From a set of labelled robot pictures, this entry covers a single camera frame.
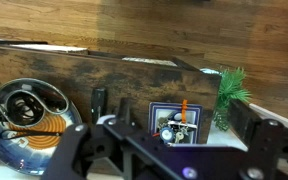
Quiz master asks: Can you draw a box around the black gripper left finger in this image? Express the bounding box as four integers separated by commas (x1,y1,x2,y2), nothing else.
40,114,126,180

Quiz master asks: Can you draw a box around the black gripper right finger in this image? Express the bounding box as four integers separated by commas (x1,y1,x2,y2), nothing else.
229,99,288,180

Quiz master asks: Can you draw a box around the blue plate with orange spiral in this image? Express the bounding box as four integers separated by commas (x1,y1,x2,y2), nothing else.
0,77,83,177

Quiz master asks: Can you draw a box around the thin black stick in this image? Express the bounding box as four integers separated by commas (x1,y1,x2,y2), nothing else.
0,129,64,140

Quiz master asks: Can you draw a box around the green fern plant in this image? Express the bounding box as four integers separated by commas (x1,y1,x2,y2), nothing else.
212,66,253,132

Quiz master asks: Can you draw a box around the dark wooden console table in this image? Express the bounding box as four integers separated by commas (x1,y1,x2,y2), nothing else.
0,43,222,174

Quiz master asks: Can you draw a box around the bunch of metal keys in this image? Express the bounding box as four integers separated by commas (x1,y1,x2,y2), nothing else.
155,111,198,145

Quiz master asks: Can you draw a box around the coiled black silver strap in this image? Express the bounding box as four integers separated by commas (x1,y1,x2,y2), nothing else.
0,88,70,129

